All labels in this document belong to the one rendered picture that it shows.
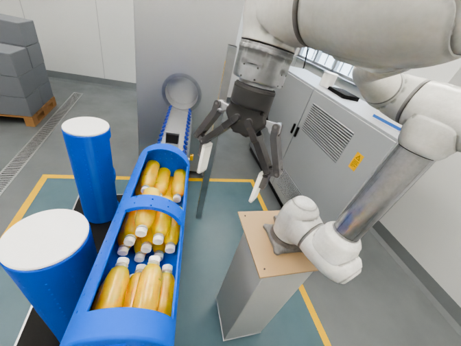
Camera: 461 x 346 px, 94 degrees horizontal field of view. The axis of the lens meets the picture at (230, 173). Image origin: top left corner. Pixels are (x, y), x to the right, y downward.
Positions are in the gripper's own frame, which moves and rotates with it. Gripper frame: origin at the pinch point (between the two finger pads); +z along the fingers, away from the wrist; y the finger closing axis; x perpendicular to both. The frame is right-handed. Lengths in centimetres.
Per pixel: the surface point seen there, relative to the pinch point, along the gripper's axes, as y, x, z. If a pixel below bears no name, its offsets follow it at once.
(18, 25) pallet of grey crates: -369, 107, 15
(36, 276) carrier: -51, -20, 60
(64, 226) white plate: -61, -5, 54
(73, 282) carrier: -48, -11, 72
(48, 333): -75, -15, 144
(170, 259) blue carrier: -20, 13, 56
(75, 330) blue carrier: -16, -25, 41
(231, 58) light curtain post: -65, 103, -21
